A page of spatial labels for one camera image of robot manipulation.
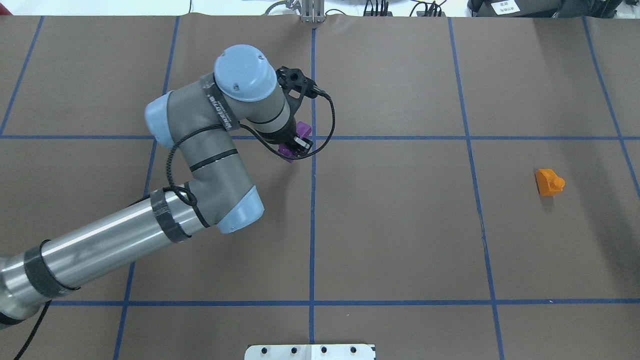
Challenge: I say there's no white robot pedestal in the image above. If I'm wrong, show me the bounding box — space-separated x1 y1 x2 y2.
244 343 377 360

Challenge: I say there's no purple trapezoid block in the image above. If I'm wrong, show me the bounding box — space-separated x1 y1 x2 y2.
278 121 314 164

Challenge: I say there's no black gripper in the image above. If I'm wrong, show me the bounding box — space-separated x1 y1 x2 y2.
261 119 314 157

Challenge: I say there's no orange trapezoid block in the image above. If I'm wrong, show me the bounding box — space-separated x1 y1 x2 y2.
534 168 566 197

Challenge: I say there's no aluminium frame post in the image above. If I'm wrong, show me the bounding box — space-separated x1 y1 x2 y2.
298 0 326 24

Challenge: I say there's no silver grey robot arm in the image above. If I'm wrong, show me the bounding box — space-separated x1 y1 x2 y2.
0 44 330 330

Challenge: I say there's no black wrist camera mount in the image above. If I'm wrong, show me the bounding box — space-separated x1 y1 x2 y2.
275 66 326 115

